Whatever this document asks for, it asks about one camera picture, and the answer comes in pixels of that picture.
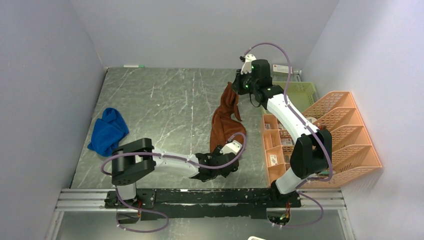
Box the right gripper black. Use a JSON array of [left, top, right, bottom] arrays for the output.
[[231, 68, 258, 96]]

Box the brown towel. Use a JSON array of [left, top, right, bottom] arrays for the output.
[[209, 82, 247, 152]]

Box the blue towel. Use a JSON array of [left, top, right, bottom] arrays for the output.
[[87, 107, 130, 157]]

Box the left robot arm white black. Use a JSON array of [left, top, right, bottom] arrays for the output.
[[105, 138, 245, 208]]

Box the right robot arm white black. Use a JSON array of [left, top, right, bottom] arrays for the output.
[[232, 54, 333, 207]]

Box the white red box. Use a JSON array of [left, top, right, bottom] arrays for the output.
[[272, 64, 293, 75]]

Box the green plastic basket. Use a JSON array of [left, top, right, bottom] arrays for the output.
[[287, 81, 317, 113]]

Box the white green marker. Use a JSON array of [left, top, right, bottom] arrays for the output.
[[123, 64, 145, 68]]

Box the orange file organizer rack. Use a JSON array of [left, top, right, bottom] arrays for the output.
[[303, 91, 382, 189]]

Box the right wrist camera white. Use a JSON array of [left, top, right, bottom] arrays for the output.
[[240, 54, 256, 75]]

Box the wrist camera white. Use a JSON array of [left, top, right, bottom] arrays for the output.
[[240, 54, 256, 75], [220, 140, 243, 155]]

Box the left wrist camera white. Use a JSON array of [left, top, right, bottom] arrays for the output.
[[220, 140, 243, 155]]

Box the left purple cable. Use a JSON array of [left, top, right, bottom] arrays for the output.
[[100, 132, 248, 234]]

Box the purple cable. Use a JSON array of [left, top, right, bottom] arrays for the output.
[[100, 132, 248, 234], [243, 42, 334, 229]]

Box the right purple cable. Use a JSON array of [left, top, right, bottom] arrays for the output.
[[243, 42, 334, 229]]

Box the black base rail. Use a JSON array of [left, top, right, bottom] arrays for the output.
[[105, 187, 302, 222]]

